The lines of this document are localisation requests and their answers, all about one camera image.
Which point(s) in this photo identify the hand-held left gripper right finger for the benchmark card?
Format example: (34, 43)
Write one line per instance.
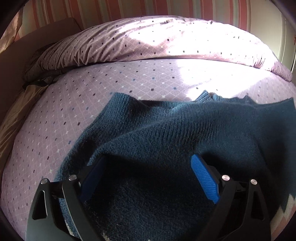
(204, 178)

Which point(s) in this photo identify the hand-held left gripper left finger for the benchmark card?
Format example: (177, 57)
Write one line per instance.
(92, 183)

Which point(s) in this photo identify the navy patterned knit sweater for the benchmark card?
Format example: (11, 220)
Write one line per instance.
(157, 129)

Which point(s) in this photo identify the bed with purple dotted sheet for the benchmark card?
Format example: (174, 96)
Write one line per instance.
(69, 111)

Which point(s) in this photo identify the tan pillow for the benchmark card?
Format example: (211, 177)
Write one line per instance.
(13, 118)

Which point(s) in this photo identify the dark brown cloth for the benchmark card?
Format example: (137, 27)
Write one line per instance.
(37, 74)

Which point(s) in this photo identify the purple dotted duvet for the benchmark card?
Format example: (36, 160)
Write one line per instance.
(138, 39)

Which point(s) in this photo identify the pink padded headboard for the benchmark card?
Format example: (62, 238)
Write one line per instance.
(30, 39)

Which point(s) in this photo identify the white wardrobe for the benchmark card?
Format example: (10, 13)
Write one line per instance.
(277, 30)

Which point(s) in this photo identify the pink sheer curtain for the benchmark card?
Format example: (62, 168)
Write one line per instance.
(9, 32)

